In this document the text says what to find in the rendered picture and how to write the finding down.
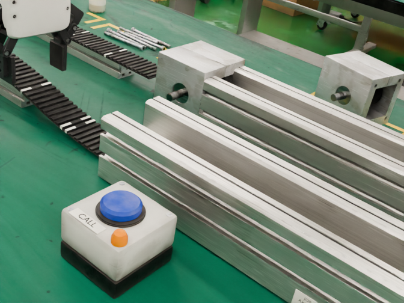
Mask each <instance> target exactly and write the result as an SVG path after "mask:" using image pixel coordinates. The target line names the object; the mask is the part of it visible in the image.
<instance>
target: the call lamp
mask: <svg viewBox="0 0 404 303"><path fill-rule="evenodd" d="M127 242H128V235H127V233H126V231H125V230H123V229H121V228H119V229H116V230H115V231H114V232H113V234H111V244H112V245H113V246H115V247H118V248H121V247H124V246H126V245H127Z"/></svg>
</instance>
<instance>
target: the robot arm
mask: <svg viewBox="0 0 404 303"><path fill-rule="evenodd" d="M83 15H84V12H83V11H81V10H80V9H79V8H78V7H76V6H75V5H73V4H72V3H71V2H70V0H0V78H1V79H3V80H4V81H6V82H8V83H9V84H11V85H13V84H15V83H16V63H15V57H13V56H12V55H11V53H12V51H13V49H14V47H15V45H16V43H17V41H18V39H20V38H27V37H33V36H37V35H43V34H48V33H51V34H52V36H53V37H54V39H51V40H50V65H52V66H54V67H55V68H57V69H59V70H61V71H62V72H63V71H66V68H67V45H68V44H70V43H71V41H72V39H71V37H72V35H73V34H74V33H75V32H76V30H77V28H78V26H77V25H78V24H79V23H80V21H81V19H82V17H83ZM7 37H8V39H7V41H6V42H5V40H6V38H7ZM4 42H5V45H3V44H4Z"/></svg>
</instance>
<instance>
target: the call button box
mask: <svg viewBox="0 0 404 303"><path fill-rule="evenodd" d="M117 190H124V191H129V192H132V193H134V194H135V195H137V196H139V198H140V199H141V200H142V212H141V214H140V216H139V217H137V218H136V219H134V220H131V221H125V222H119V221H113V220H110V219H108V218H106V217H105V216H103V215H102V213H101V211H100V200H101V198H102V197H103V196H104V195H105V194H107V193H109V192H112V191H117ZM176 222H177V217H176V215H175V214H173V213H172V212H170V211H169V210H167V209H166V208H164V207H163V206H161V205H160V204H158V203H157V202H155V201H153V200H152V199H151V198H149V197H148V196H146V195H144V194H143V193H142V192H140V191H138V190H137V189H135V188H134V187H132V186H131V185H129V184H128V183H126V182H124V181H119V182H117V183H115V184H113V185H111V186H109V187H107V188H105V189H103V190H101V191H99V192H96V193H95V194H93V195H90V196H89V197H87V198H84V199H83V200H81V201H78V202H77V203H74V204H72V205H70V206H68V207H66V208H64V209H63V210H62V214H61V237H62V239H63V240H62V241H61V256H62V257H63V258H64V259H65V260H67V261H68V262H69V263H70V264H71V265H73V266H74V267H75V268H76V269H77V270H79V271H80V272H81V273H83V274H84V275H85V276H86V277H87V278H89V279H90V280H91V281H92V282H93V283H94V284H96V285H97V286H98V287H100V288H101V289H102V290H103V291H104V292H106V293H107V294H108V295H109V296H110V297H112V298H113V299H116V298H117V297H119V296H120V295H122V294H123V293H124V292H126V291H128V290H129V289H130V288H132V287H133V286H135V285H136V284H138V283H139V282H140V281H142V280H143V279H145V278H146V277H148V276H149V275H150V274H152V273H153V272H154V271H156V270H158V269H159V268H160V267H162V266H163V265H165V264H166V263H168V262H169V261H170V260H171V256H172V251H173V246H172V244H173V242H174V234H175V230H176ZM119 228H121V229H123V230H125V231H126V233H127V235H128V242H127V245H126V246H124V247H121V248H118V247H115V246H113V245H112V244H111V234H113V232H114V231H115V230H116V229H119Z"/></svg>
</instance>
